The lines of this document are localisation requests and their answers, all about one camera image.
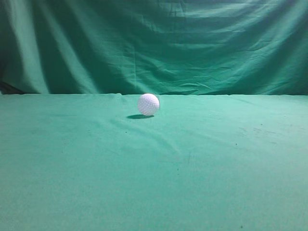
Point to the white dimpled golf ball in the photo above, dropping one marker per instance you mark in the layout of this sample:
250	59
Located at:
148	104

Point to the green backdrop cloth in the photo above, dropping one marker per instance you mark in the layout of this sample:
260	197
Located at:
165	47

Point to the green table cloth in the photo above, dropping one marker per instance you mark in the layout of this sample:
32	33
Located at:
91	162

